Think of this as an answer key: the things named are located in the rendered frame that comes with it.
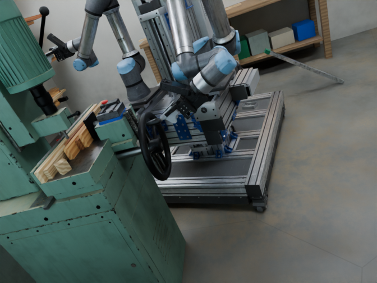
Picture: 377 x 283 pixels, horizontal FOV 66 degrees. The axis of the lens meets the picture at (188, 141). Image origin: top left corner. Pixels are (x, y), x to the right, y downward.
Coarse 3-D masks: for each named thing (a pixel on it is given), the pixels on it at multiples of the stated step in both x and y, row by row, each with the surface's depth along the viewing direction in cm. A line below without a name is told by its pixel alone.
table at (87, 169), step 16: (96, 144) 118; (112, 144) 121; (128, 144) 118; (80, 160) 110; (96, 160) 107; (64, 176) 103; (80, 176) 101; (96, 176) 104; (48, 192) 106; (64, 192) 106
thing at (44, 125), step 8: (56, 112) 114; (64, 112) 114; (40, 120) 113; (48, 120) 113; (56, 120) 113; (64, 120) 113; (72, 120) 118; (40, 128) 115; (48, 128) 115; (56, 128) 115; (64, 128) 114; (40, 136) 117
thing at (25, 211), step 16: (128, 160) 132; (112, 176) 115; (96, 192) 106; (112, 192) 112; (0, 208) 122; (16, 208) 117; (32, 208) 113; (64, 208) 111; (80, 208) 110; (96, 208) 110; (112, 208) 109; (0, 224) 118; (16, 224) 117; (32, 224) 117
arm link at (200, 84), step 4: (196, 76) 102; (200, 76) 101; (196, 80) 102; (200, 80) 101; (204, 80) 108; (196, 84) 102; (200, 84) 101; (204, 84) 101; (208, 84) 101; (196, 88) 103; (200, 88) 102; (204, 88) 102; (208, 88) 102; (212, 88) 103; (200, 92) 103; (204, 92) 103; (208, 92) 104
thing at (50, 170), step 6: (96, 108) 148; (96, 114) 146; (60, 150) 115; (60, 156) 112; (66, 156) 115; (54, 162) 108; (48, 168) 104; (54, 168) 107; (48, 174) 104; (54, 174) 106
